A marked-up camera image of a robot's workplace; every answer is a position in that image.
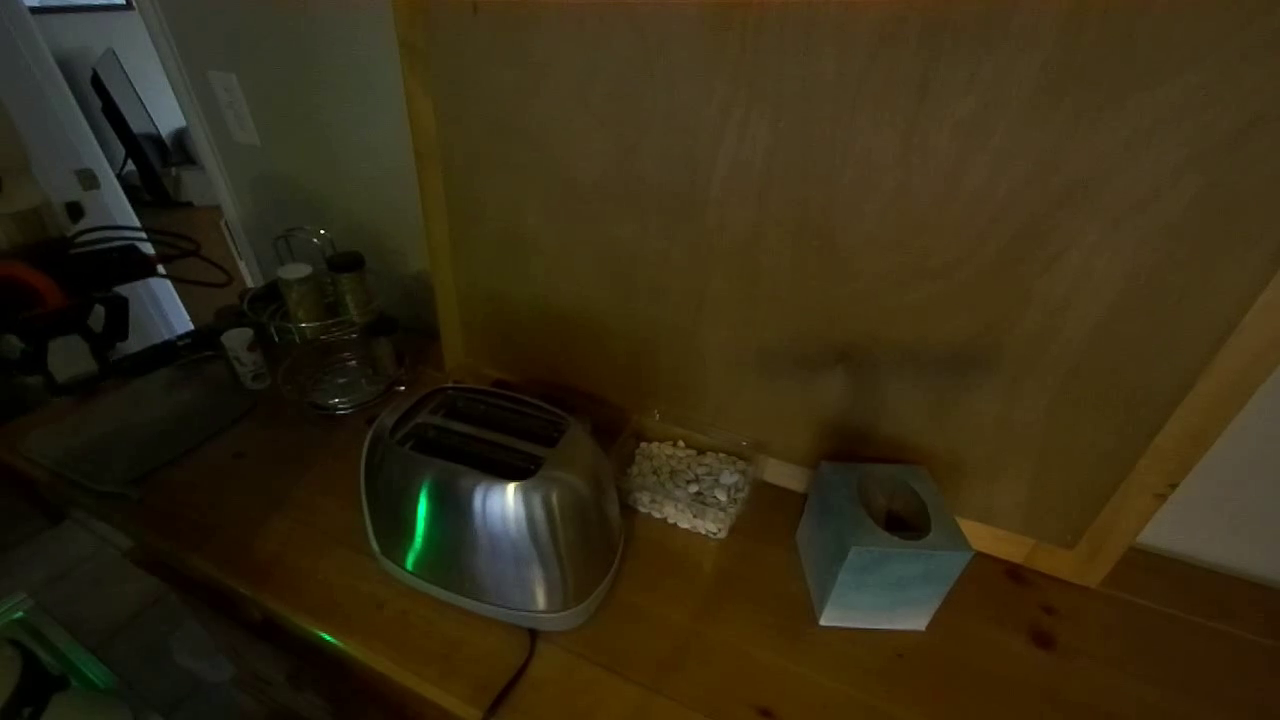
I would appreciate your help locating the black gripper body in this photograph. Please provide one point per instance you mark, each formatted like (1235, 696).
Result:
(74, 342)

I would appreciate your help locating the white plastic bottle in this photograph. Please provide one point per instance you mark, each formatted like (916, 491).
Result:
(247, 359)

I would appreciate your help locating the dark flat counter mat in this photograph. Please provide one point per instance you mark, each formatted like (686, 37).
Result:
(127, 426)

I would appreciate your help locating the black computer monitor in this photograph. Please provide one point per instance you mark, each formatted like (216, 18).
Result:
(130, 121)

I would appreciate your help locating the silver two-slot toaster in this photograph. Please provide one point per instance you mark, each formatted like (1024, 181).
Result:
(484, 512)

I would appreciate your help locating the light blue tissue box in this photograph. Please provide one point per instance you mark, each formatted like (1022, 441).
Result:
(882, 554)

